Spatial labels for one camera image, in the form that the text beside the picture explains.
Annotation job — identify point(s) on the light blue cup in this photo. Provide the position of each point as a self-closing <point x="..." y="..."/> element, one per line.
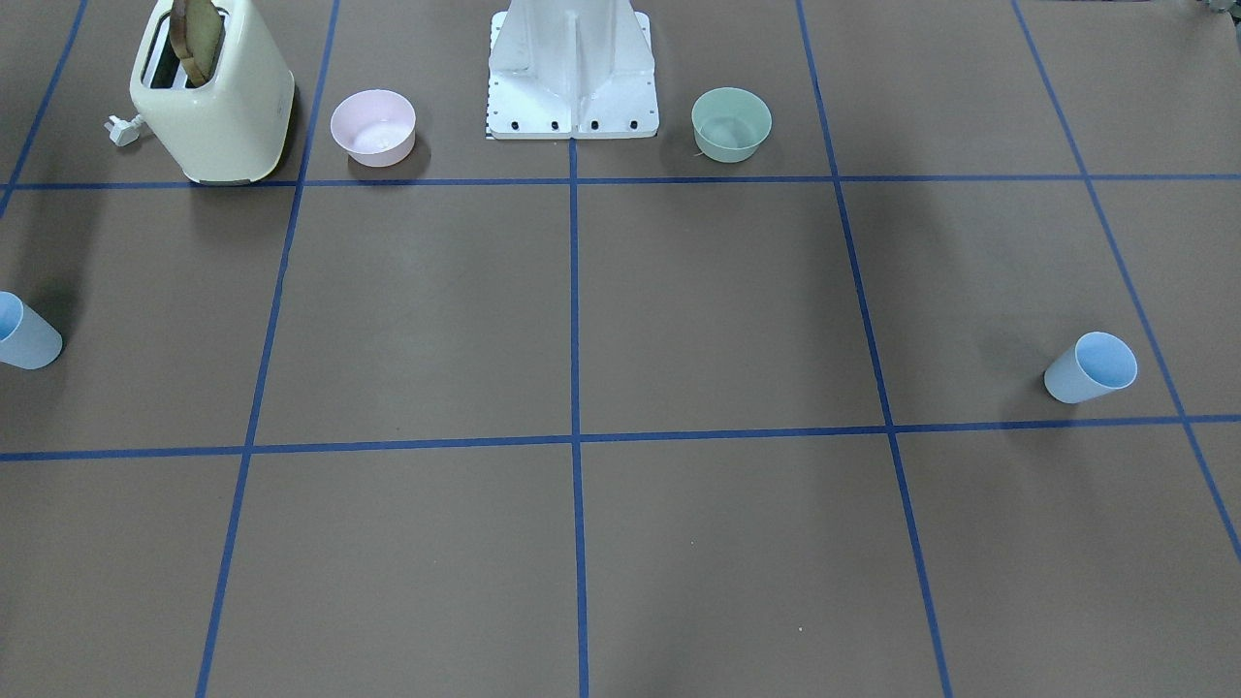
<point x="28" y="341"/>
<point x="1096" y="364"/>

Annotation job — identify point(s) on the green plastic bowl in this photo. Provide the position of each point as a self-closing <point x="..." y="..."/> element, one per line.
<point x="730" y="124"/>

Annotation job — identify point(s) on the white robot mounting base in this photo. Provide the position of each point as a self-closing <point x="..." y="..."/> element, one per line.
<point x="571" y="70"/>

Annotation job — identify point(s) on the pink plastic bowl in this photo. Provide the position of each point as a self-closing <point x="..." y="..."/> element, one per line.
<point x="376" y="128"/>

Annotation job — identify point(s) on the cream two-slot toaster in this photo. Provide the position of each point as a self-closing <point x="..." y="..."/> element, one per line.
<point x="231" y="130"/>

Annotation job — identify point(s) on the toast slice in toaster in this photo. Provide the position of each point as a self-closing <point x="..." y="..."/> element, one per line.
<point x="196" y="35"/>

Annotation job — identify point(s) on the white toaster power plug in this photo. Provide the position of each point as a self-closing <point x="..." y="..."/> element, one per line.
<point x="123" y="132"/>

